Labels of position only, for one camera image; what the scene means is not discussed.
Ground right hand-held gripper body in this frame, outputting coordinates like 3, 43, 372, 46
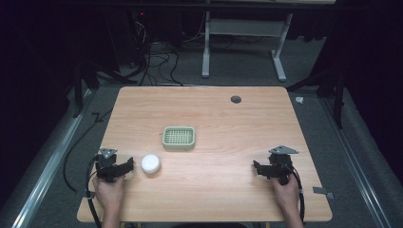
265, 144, 300, 186

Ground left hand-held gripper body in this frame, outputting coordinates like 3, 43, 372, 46
94, 146, 125, 183

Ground person's left hand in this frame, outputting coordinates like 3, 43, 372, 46
91, 175, 126, 211

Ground person's right hand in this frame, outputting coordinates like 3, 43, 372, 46
271, 177, 300, 212

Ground white round lid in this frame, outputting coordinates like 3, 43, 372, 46
140, 153, 162, 175

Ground grey tape strip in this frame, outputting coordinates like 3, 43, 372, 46
312, 186, 335, 200

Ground green soap dish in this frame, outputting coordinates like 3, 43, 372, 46
162, 125, 197, 151

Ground black metal stand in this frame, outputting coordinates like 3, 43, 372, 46
71, 58, 138, 119
286, 67, 347, 129

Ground long black floor cable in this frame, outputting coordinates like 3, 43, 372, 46
62, 108, 114, 194

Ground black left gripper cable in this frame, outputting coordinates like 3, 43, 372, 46
85, 154, 103, 228

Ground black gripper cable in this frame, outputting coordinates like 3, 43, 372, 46
283, 161, 306, 223
85, 154, 103, 228

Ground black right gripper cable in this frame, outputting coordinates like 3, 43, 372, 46
283, 161, 306, 223

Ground aluminium floor rail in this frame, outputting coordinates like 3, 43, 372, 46
10, 89, 96, 228
319, 94, 393, 228

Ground bundle of black floor cables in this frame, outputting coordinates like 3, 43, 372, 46
126, 18, 184, 87

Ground white metal desk frame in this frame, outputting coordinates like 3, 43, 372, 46
201, 10, 295, 83

